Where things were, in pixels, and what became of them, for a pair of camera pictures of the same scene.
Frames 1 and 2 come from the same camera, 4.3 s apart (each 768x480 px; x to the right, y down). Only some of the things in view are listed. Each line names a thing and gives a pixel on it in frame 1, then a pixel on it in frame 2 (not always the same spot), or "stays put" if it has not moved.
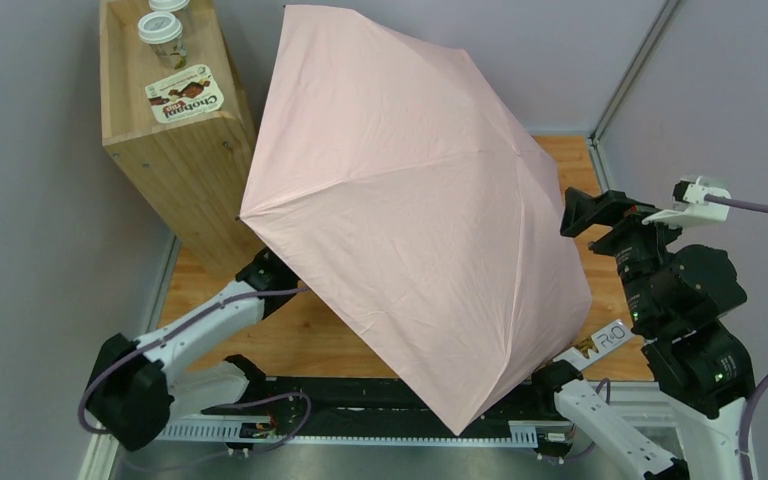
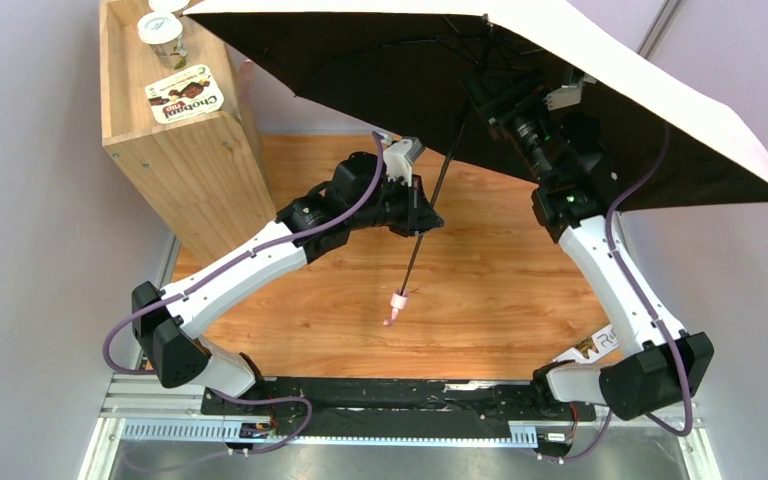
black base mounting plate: (362, 406) stays put
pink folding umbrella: (402, 185) → (414, 65)
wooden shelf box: (192, 171) stays put
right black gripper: (599, 210) → (496, 103)
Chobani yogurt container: (184, 94) stays put
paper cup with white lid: (162, 31) stays put
